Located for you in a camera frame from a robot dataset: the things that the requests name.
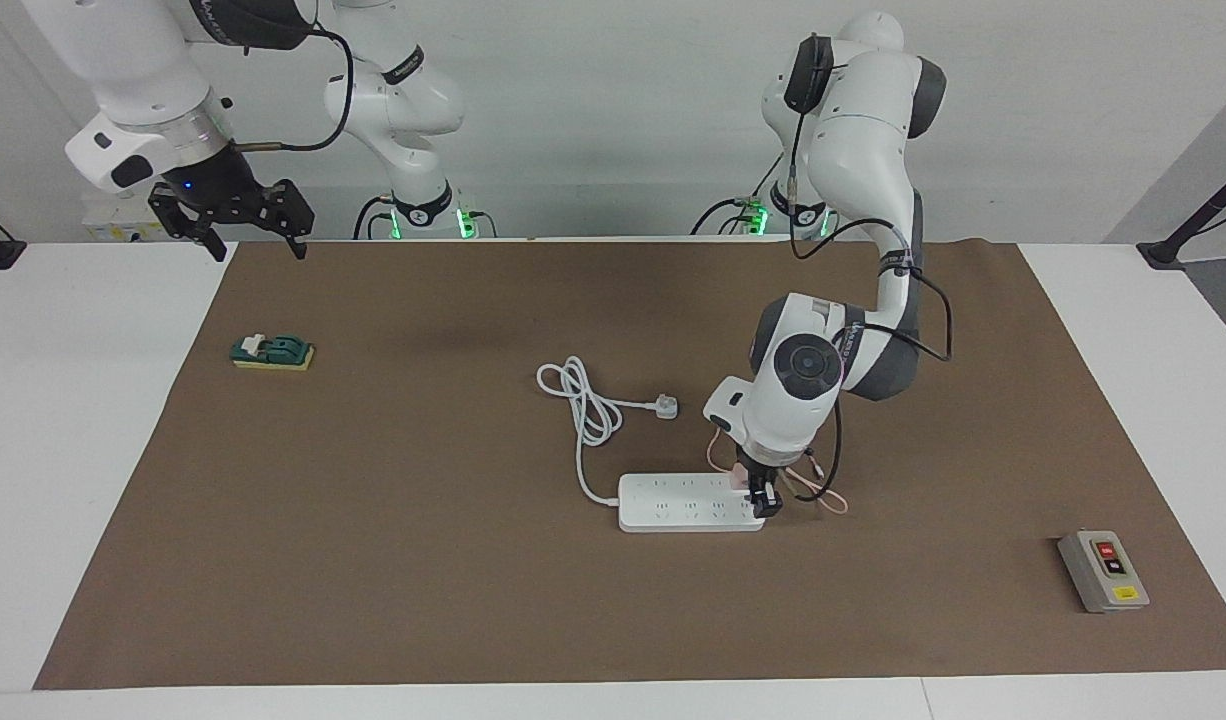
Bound grey on-off switch box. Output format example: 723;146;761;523
1057;529;1152;615

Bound white power strip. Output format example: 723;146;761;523
617;473;769;534

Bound white box with yellow labels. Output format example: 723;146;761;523
80;193;171;244

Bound green knife switch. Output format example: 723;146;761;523
229;332;317;373

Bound black arm base cable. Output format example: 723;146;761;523
690;155;786;238
352;194;396;242

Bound pink charging cable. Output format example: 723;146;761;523
705;420;850;517

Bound black left arm base cable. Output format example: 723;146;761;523
690;155;786;238

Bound black right arm base cable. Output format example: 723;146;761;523
352;194;396;242

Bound brown table mat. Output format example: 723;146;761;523
33;239;1226;692

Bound white power strip cord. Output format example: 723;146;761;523
535;355;666;507

